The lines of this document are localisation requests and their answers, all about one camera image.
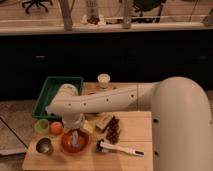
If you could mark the red bowl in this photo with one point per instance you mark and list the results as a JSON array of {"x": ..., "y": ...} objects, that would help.
[{"x": 66, "y": 142}]

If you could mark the metal cup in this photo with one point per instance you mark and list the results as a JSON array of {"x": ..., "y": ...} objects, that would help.
[{"x": 44, "y": 146}]

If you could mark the green plastic tray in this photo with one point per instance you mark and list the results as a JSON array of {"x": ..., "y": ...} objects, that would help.
[{"x": 48, "y": 92}]

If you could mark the yellow sponge piece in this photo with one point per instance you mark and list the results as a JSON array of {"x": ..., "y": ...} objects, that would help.
[{"x": 88, "y": 127}]

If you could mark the wooden post left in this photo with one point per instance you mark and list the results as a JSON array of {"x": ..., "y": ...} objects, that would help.
[{"x": 66, "y": 14}]

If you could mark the white towel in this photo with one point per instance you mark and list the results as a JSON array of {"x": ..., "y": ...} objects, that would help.
[{"x": 75, "y": 139}]

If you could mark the wooden post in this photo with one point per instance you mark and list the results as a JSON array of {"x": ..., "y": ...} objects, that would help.
[
  {"x": 127, "y": 13},
  {"x": 66, "y": 14}
]

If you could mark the orange ball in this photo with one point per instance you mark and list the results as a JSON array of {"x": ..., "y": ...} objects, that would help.
[{"x": 56, "y": 128}]

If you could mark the dark office chair right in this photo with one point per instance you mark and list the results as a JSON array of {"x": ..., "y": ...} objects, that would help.
[{"x": 142, "y": 6}]

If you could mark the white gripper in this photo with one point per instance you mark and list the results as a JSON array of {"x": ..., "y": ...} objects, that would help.
[{"x": 73, "y": 121}]

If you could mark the dark chocolate pieces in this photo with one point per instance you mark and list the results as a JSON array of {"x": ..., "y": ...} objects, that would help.
[{"x": 113, "y": 131}]

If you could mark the white cup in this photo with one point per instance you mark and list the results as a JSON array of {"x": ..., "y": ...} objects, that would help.
[{"x": 103, "y": 80}]

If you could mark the white handled brush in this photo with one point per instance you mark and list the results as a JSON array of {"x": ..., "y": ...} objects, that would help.
[{"x": 103, "y": 145}]

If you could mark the black office chair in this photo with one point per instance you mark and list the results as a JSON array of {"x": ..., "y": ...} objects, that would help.
[{"x": 29, "y": 3}]

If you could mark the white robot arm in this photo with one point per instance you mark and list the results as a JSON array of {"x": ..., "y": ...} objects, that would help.
[{"x": 182, "y": 127}]

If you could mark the green cup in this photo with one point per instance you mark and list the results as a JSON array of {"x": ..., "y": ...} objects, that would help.
[{"x": 42, "y": 126}]

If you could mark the wooden post right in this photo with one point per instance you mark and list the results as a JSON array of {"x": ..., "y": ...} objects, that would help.
[{"x": 127, "y": 13}]

